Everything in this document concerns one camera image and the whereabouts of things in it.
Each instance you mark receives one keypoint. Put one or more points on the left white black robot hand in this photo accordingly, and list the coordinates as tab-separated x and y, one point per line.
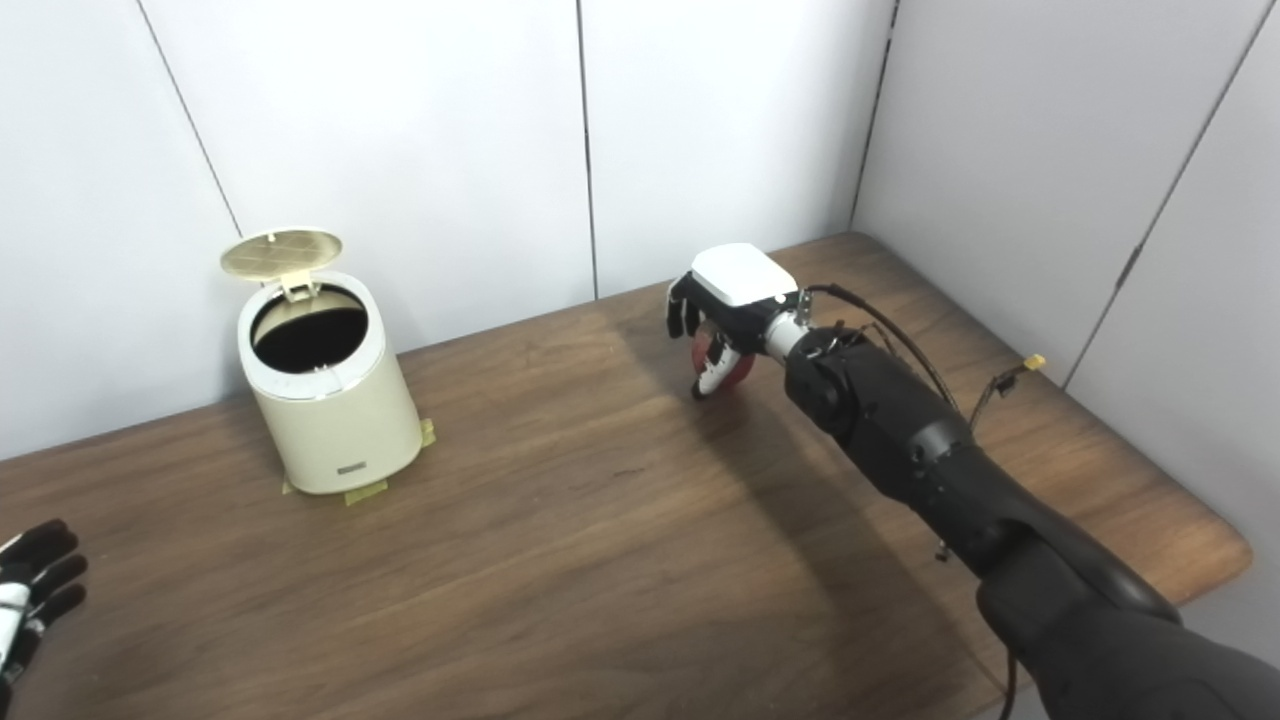
35	570

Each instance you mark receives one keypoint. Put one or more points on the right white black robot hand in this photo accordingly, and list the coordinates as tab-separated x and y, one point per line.
740	275

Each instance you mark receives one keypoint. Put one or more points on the red apple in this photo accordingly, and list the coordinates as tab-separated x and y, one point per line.
745	372

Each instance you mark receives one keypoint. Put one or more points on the round cream bin lid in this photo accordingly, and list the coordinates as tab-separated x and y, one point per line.
280	252

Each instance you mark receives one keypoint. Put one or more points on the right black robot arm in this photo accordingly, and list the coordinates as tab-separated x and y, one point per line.
940	460

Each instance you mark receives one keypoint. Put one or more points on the cream-colored plastic bin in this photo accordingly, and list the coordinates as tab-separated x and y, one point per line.
335	430

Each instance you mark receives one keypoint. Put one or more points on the wide yellow tape strip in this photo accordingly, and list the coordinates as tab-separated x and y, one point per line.
366	492

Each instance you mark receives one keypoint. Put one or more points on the tall yellow tape piece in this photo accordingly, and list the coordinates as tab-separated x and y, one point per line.
428	432

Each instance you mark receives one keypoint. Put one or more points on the black wall panel clip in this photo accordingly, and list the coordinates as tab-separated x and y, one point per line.
1131	265

